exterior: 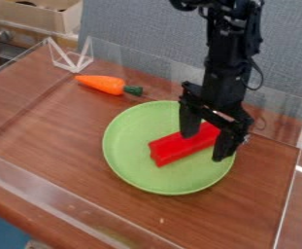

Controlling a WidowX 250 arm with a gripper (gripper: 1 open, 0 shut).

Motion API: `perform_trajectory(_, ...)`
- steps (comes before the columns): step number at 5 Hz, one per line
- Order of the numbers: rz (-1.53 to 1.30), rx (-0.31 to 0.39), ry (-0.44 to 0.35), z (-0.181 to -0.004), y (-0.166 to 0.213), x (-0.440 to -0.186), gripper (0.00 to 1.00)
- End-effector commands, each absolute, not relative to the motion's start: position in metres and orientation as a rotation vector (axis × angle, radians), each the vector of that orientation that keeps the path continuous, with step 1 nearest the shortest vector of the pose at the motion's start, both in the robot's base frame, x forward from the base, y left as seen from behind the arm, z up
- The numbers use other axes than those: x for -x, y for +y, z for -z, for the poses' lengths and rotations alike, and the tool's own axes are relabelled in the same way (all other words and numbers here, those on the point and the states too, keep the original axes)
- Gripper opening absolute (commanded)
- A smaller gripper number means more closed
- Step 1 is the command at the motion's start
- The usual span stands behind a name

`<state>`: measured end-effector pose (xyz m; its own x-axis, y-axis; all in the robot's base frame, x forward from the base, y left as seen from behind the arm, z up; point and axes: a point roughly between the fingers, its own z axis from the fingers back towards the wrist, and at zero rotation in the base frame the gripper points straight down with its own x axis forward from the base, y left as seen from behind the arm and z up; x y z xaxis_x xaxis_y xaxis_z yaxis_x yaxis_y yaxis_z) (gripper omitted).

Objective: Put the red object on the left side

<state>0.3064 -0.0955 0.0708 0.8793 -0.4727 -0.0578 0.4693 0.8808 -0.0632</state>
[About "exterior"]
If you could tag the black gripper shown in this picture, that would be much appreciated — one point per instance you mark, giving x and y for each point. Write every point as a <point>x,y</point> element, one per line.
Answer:
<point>214,102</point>

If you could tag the red plastic block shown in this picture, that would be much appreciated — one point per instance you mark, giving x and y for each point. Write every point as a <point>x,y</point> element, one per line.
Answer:
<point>173,147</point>

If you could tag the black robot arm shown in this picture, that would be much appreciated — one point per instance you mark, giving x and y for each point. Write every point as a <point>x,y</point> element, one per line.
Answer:
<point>233,41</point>

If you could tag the green round plate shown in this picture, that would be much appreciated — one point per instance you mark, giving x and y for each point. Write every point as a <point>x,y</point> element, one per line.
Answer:
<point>133,128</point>

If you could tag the orange toy carrot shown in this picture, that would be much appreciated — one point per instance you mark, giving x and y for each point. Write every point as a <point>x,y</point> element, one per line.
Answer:
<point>109,84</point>

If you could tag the cardboard box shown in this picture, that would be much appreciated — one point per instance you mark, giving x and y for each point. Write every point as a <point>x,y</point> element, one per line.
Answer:
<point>52,15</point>

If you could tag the clear acrylic enclosure wall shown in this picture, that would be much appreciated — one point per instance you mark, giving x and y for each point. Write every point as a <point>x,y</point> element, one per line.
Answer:
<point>63,196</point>

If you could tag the clear acrylic corner bracket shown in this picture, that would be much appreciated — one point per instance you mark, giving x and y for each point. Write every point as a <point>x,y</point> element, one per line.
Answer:
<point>68,60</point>

